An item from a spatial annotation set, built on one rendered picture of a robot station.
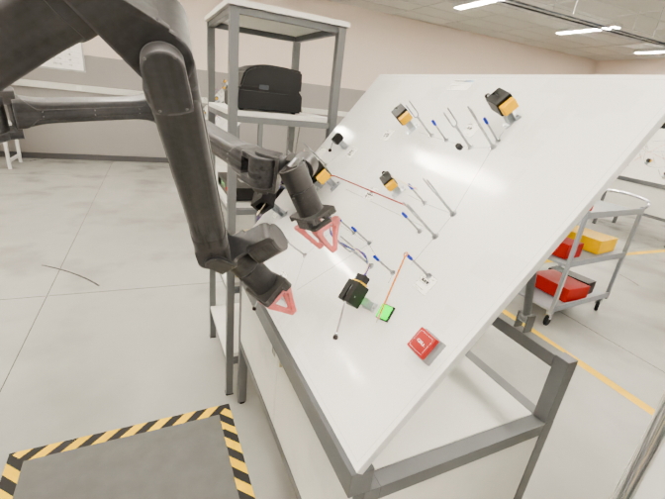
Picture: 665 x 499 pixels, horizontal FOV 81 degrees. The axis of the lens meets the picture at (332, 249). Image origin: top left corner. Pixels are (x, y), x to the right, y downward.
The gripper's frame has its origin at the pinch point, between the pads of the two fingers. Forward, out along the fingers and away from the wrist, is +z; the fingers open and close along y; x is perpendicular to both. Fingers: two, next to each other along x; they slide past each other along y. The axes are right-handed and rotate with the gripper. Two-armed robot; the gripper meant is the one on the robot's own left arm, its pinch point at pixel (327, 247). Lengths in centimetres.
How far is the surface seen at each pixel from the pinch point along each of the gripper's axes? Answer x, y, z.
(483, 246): -25.1, -21.1, 11.9
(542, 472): -59, 5, 167
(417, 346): 0.6, -20.6, 20.3
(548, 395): -29, -27, 61
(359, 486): 25, -19, 40
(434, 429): 0, -14, 53
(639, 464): -9, -54, 39
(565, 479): -64, -2, 171
